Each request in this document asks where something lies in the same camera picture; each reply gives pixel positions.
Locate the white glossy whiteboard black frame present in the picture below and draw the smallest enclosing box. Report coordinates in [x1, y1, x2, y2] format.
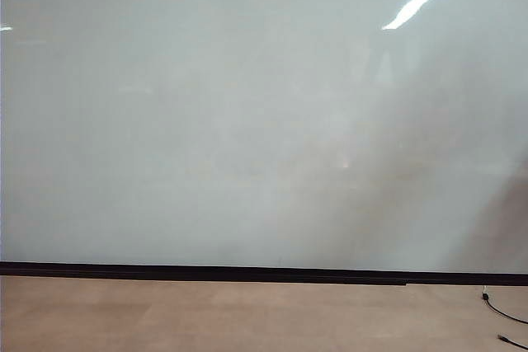
[0, 0, 528, 286]

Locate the black cable with small connector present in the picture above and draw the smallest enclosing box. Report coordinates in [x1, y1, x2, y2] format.
[480, 285, 528, 326]

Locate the black cable with plug end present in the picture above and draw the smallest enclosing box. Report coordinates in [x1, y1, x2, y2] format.
[497, 333, 528, 351]

